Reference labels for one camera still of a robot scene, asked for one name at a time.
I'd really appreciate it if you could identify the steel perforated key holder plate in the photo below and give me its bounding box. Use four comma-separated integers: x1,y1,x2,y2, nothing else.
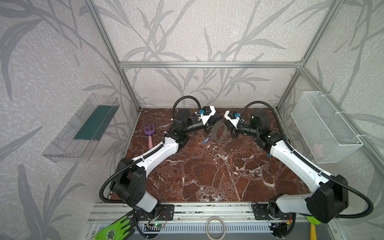
211,120,228,143

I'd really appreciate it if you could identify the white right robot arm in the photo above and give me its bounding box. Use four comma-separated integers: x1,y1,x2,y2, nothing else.
224,110,349,223

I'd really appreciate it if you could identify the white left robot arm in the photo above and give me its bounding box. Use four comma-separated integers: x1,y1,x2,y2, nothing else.
110,106,222,213

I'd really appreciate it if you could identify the purple pink garden fork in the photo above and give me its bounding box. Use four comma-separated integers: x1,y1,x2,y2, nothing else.
144,124,155,149

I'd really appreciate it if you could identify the green yellow toy shovel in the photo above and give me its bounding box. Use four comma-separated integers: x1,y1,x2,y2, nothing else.
306,216,321,240

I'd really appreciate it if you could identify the green black work glove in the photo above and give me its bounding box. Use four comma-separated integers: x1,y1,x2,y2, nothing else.
92,211,136,240

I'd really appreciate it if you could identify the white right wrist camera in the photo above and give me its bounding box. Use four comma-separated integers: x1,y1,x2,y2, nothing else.
224,110,244,129

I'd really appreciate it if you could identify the grey cable loop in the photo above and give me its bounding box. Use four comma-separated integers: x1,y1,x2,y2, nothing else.
206,216,227,240

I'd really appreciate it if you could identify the white wire mesh basket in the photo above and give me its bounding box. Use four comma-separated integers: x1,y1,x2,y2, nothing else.
291,91,364,164

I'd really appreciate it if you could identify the clear plastic wall shelf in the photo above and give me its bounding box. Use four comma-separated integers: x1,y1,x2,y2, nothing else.
43,94,120,163

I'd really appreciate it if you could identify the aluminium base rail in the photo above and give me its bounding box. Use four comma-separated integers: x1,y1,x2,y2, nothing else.
86,201,316,240

